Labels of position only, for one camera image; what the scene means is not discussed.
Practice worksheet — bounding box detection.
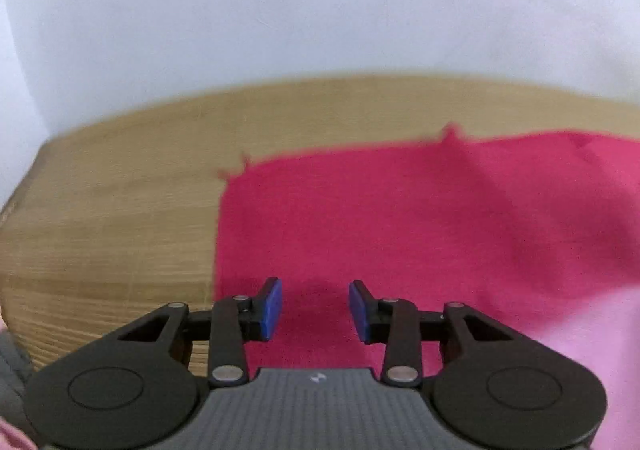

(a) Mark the pink garment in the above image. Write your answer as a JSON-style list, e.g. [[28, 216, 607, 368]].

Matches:
[[0, 417, 41, 450]]

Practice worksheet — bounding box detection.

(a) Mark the bamboo mat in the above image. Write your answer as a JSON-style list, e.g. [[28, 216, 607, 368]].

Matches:
[[0, 74, 640, 381]]

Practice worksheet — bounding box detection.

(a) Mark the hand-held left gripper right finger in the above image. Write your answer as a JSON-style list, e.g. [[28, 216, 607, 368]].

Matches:
[[348, 279, 516, 387]]

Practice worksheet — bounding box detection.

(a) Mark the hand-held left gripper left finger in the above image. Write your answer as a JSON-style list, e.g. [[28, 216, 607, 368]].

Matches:
[[116, 277, 284, 387]]

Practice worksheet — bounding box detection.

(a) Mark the grey garment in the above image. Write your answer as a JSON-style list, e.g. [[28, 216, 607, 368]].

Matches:
[[0, 330, 46, 436]]

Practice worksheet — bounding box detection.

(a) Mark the pink purple red scarf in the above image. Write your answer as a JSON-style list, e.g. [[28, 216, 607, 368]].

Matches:
[[214, 122, 640, 450]]

